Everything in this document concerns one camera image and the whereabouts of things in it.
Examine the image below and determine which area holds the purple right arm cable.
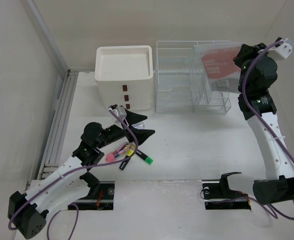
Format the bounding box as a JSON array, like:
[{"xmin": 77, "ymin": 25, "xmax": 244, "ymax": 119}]
[{"xmin": 241, "ymin": 41, "xmax": 294, "ymax": 221}]

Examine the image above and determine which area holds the aluminium frame rail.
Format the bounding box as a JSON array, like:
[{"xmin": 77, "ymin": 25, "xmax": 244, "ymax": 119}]
[{"xmin": 21, "ymin": 0, "xmax": 77, "ymax": 179}]

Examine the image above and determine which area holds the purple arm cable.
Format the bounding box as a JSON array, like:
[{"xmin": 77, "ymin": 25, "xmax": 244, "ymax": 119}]
[
  {"xmin": 241, "ymin": 41, "xmax": 294, "ymax": 221},
  {"xmin": 7, "ymin": 107, "xmax": 139, "ymax": 240}
]

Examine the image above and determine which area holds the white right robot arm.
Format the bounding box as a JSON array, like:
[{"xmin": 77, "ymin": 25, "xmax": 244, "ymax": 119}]
[{"xmin": 233, "ymin": 40, "xmax": 294, "ymax": 205}]

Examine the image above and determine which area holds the red booklet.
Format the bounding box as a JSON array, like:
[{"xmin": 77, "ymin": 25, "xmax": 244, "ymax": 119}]
[{"xmin": 194, "ymin": 42, "xmax": 243, "ymax": 93}]

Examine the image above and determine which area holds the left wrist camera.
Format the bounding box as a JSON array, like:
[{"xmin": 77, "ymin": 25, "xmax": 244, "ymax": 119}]
[{"xmin": 108, "ymin": 105, "xmax": 127, "ymax": 121}]

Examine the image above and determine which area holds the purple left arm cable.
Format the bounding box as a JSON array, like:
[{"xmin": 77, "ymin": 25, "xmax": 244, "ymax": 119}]
[{"xmin": 7, "ymin": 107, "xmax": 139, "ymax": 240}]

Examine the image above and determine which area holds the yellow cap black highlighter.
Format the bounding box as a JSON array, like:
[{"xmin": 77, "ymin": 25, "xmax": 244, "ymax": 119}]
[{"xmin": 119, "ymin": 150, "xmax": 134, "ymax": 171}]

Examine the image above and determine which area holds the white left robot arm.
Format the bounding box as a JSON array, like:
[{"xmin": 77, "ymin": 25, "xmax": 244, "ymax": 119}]
[{"xmin": 7, "ymin": 105, "xmax": 155, "ymax": 240}]

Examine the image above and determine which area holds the green cap black highlighter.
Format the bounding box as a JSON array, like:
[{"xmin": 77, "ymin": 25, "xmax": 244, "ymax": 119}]
[{"xmin": 136, "ymin": 150, "xmax": 153, "ymax": 165}]

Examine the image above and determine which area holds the small clear glue bottle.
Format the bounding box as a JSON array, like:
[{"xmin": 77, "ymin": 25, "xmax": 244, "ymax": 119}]
[{"xmin": 132, "ymin": 122, "xmax": 145, "ymax": 130}]

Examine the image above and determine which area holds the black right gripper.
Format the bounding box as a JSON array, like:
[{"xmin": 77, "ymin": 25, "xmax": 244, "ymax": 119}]
[{"xmin": 233, "ymin": 43, "xmax": 274, "ymax": 93}]

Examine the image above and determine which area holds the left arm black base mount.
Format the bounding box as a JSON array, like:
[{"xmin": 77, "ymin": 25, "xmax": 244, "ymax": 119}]
[{"xmin": 76, "ymin": 172, "xmax": 115, "ymax": 211}]

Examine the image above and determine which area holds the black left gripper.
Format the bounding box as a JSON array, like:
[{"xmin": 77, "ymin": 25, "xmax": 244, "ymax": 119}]
[{"xmin": 96, "ymin": 108, "xmax": 154, "ymax": 149}]

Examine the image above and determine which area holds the white three-drawer storage box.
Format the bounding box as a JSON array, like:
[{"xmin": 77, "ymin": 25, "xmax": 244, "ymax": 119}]
[{"xmin": 95, "ymin": 45, "xmax": 154, "ymax": 111}]

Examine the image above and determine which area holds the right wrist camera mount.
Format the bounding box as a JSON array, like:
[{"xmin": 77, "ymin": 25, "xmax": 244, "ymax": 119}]
[{"xmin": 268, "ymin": 37, "xmax": 294, "ymax": 61}]

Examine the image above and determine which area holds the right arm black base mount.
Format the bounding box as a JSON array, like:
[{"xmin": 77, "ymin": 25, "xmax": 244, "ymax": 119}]
[{"xmin": 200, "ymin": 172, "xmax": 251, "ymax": 210}]

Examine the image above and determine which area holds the white wire mesh organizer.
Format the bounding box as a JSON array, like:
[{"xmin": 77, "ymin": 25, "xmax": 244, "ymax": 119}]
[{"xmin": 155, "ymin": 40, "xmax": 231, "ymax": 114}]

